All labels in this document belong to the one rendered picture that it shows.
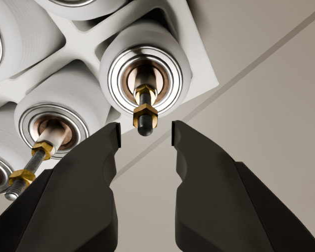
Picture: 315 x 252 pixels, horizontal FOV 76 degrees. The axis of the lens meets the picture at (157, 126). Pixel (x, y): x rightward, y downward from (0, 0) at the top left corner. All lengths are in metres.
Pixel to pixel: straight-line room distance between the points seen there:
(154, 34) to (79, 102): 0.11
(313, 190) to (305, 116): 0.33
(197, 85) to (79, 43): 0.16
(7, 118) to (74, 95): 0.13
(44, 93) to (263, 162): 0.61
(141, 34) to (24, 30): 0.11
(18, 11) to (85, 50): 0.08
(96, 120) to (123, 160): 0.37
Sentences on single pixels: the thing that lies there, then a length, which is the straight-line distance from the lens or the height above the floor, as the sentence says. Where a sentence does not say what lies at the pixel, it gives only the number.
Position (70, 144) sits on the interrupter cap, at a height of 0.25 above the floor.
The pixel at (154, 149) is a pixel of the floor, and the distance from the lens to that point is 0.57.
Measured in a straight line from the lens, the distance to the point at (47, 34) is 0.29.
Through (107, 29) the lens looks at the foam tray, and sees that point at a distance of 0.27.
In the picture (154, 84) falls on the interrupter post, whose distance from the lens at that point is 0.18.
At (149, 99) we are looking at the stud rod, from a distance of 0.16.
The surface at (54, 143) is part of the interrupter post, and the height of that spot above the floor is 0.28.
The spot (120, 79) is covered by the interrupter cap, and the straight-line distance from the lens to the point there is 0.21.
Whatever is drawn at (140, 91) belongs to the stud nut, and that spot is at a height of 0.29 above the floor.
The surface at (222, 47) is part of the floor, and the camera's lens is 0.48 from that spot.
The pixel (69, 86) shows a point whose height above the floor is 0.23.
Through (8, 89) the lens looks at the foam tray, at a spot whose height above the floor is 0.18.
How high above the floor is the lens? 0.45
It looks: 58 degrees down
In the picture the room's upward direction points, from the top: 175 degrees clockwise
